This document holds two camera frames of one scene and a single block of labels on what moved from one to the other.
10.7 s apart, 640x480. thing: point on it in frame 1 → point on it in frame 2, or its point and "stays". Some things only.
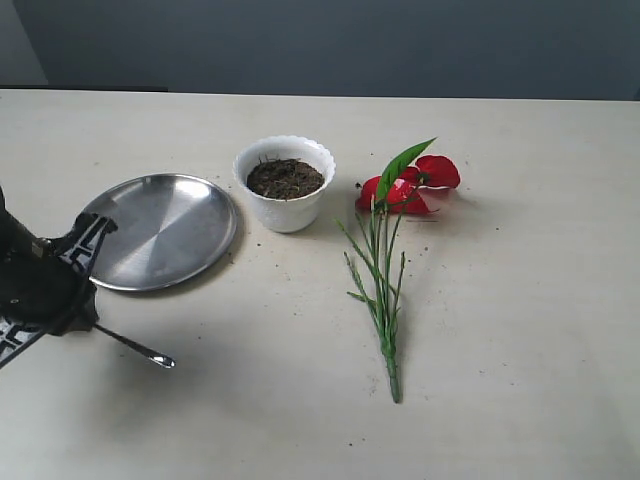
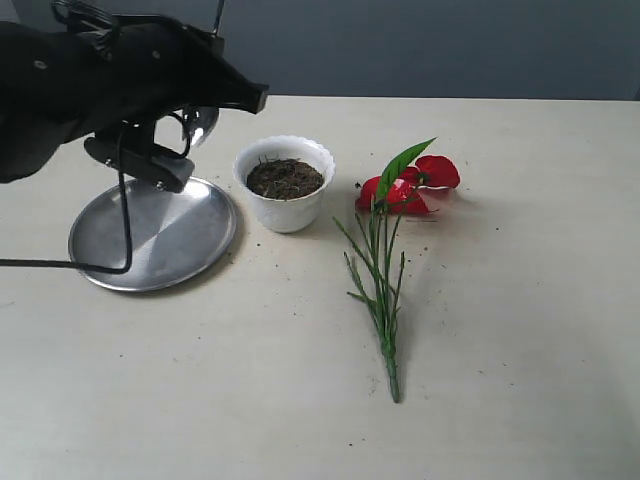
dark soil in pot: (283, 179) stays
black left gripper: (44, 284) → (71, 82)
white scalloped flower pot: (286, 177) stays
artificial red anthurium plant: (399, 189) stays
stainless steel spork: (152, 356) → (200, 122)
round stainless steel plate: (171, 229) stays
